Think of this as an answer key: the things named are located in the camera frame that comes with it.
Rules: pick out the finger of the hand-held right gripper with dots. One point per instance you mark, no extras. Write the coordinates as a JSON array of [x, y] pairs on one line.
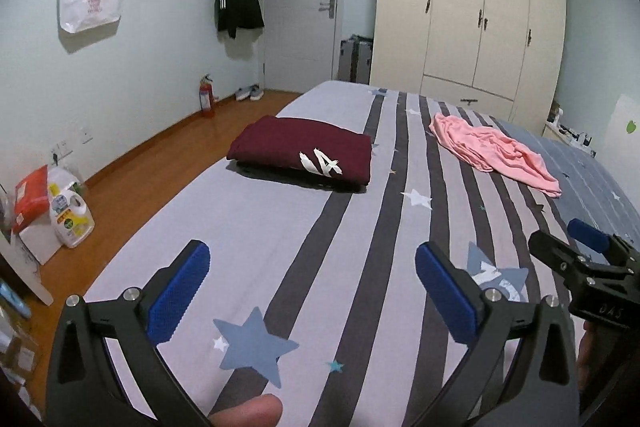
[[587, 234], [552, 252]]

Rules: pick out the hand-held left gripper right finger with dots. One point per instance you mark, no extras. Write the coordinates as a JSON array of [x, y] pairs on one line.
[[445, 292]]

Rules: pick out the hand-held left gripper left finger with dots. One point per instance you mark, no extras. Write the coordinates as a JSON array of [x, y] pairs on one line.
[[180, 292]]

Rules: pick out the maroon printed shirt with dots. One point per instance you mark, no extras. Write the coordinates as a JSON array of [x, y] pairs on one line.
[[300, 142]]

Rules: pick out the person's right hand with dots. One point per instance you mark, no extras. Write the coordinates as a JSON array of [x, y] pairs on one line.
[[585, 357]]

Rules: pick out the person's left hand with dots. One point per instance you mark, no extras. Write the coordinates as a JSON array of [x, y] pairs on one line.
[[250, 413]]

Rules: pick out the blue-grey quilt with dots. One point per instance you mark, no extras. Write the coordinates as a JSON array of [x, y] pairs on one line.
[[590, 187]]

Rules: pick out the grey striped bed sheet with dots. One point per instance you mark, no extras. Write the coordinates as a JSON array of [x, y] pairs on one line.
[[350, 257]]

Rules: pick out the white bedside table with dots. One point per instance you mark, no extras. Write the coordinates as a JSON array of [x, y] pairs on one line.
[[570, 134]]

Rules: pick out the green sticker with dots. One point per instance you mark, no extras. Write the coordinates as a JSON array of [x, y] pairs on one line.
[[631, 126]]

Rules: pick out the pink garment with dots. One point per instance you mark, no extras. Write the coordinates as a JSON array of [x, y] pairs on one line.
[[480, 147]]

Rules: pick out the white detergent bottle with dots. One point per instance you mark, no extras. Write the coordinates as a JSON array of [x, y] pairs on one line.
[[72, 222]]

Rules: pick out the white cardboard box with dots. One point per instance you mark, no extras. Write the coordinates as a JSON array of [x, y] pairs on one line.
[[42, 244]]

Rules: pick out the red bag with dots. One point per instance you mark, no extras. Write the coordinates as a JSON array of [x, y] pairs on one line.
[[32, 197]]

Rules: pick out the red fire extinguisher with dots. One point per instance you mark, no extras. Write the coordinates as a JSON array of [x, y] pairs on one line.
[[206, 99]]

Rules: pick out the grey sneaker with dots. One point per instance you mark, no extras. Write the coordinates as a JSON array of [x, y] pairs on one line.
[[255, 93], [242, 94]]

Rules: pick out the grey suitcase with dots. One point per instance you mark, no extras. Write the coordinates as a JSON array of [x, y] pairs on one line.
[[355, 59]]

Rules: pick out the cream wardrobe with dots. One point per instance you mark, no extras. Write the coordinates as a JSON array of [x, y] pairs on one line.
[[450, 7]]

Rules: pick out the white door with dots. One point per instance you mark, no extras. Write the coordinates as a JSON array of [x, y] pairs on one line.
[[300, 7]]

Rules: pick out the wall switch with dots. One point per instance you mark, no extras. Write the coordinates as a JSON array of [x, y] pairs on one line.
[[87, 133]]

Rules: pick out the wall socket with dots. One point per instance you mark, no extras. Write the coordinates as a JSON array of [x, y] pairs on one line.
[[61, 152]]

